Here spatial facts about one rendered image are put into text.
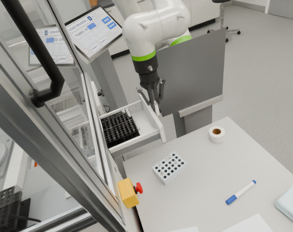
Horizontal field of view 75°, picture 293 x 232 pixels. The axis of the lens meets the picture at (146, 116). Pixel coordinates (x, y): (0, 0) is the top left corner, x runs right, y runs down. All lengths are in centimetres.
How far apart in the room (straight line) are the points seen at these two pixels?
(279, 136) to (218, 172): 127
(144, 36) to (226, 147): 58
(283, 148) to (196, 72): 120
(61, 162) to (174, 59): 72
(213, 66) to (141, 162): 59
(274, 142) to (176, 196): 136
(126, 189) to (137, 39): 49
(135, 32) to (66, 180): 48
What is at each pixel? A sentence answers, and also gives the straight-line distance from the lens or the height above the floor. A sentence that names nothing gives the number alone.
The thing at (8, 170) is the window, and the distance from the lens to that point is 37.
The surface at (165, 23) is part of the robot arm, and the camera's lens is 68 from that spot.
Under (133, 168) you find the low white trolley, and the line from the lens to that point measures 91.
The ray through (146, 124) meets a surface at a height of 84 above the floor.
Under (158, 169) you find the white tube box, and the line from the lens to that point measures 83.
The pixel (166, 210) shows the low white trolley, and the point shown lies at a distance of 79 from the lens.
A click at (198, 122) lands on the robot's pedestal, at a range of 129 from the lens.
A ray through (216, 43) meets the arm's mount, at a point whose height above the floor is 108.
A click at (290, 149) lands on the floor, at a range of 200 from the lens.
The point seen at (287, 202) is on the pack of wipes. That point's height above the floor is 80.
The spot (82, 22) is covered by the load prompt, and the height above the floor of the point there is 115.
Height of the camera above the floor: 149
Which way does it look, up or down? 41 degrees down
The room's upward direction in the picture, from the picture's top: 16 degrees counter-clockwise
